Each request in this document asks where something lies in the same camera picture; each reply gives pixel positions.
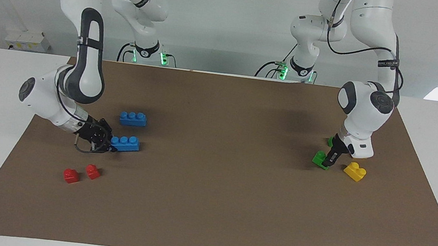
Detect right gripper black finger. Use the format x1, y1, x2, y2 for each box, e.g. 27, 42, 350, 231
101, 119, 116, 137
96, 142, 119, 155

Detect blue three-stud toy block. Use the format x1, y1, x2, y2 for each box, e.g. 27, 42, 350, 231
119, 110, 148, 128
109, 134, 141, 154

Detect yellow two-stud toy block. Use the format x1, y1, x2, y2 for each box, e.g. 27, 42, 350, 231
343, 161, 368, 183

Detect red one-stud toy block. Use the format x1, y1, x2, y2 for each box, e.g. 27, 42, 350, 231
63, 168, 81, 185
85, 164, 102, 180

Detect brown table mat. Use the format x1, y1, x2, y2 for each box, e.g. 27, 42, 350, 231
0, 46, 438, 246

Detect white power socket box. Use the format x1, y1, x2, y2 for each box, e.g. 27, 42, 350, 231
4, 28, 52, 54

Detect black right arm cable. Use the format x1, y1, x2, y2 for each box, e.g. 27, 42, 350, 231
48, 74, 121, 157

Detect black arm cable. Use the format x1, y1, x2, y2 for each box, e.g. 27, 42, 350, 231
48, 74, 121, 157
321, 3, 412, 96

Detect black right base cable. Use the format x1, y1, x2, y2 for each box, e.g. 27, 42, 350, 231
117, 42, 135, 63

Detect black base cable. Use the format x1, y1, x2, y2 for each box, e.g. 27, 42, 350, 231
117, 42, 135, 63
254, 39, 298, 81

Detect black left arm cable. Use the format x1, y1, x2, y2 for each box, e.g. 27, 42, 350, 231
321, 3, 412, 96

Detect black left base cable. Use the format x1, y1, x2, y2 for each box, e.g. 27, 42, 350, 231
254, 39, 298, 81

